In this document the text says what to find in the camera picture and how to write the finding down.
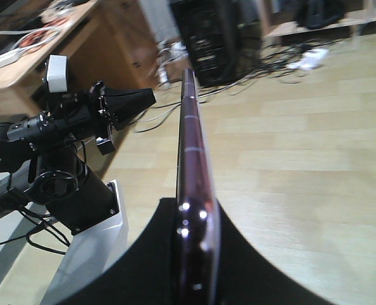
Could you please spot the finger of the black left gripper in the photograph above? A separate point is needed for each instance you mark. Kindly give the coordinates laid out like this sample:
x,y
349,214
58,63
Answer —
x,y
123,105

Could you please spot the wooden shelf unit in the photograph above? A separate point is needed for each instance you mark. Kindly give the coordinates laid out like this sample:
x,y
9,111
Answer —
x,y
280,19

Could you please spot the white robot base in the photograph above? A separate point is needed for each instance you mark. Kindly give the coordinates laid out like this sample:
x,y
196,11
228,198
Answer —
x,y
91,253

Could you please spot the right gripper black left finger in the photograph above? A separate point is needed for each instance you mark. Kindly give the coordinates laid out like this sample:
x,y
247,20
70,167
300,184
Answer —
x,y
142,275

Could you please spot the white power strip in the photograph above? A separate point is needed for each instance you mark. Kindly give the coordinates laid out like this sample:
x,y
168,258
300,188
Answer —
x,y
310,60

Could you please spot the wooden desk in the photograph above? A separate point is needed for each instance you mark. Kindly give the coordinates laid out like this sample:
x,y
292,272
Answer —
x,y
34,137

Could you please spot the white left camera box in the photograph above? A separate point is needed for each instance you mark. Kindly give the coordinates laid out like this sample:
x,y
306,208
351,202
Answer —
x,y
56,74

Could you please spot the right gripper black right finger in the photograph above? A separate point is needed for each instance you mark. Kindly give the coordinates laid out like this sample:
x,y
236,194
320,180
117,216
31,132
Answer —
x,y
245,276

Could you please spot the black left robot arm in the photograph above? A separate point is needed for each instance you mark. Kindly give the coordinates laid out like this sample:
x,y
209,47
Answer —
x,y
52,186

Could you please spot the black computer tower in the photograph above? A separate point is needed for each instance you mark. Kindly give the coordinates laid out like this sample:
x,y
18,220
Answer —
x,y
223,38

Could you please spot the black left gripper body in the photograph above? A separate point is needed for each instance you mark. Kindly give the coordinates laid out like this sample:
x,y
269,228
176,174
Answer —
x,y
84,116

